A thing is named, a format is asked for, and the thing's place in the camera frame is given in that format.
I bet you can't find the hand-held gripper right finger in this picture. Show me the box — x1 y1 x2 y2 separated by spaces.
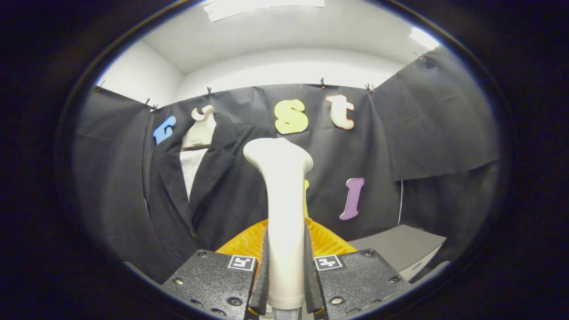
304 218 412 320

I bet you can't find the grey cabinet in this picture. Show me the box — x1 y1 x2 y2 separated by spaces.
348 224 447 281

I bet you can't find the long ceiling light panel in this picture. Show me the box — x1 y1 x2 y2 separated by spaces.
204 0 325 23

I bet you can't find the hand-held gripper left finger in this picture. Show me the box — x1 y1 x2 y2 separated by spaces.
160 218 270 320

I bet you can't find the white garment steamer head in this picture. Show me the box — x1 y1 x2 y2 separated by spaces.
243 137 314 311

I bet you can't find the black backdrop cloth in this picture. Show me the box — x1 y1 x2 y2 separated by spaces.
73 44 503 285

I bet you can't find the small ceiling light panel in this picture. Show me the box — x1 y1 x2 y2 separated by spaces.
409 27 441 50

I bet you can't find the black suit jacket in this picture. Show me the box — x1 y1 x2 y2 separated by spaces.
142 116 278 285

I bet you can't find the white mannequin torso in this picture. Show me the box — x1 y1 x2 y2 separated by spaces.
179 104 217 200

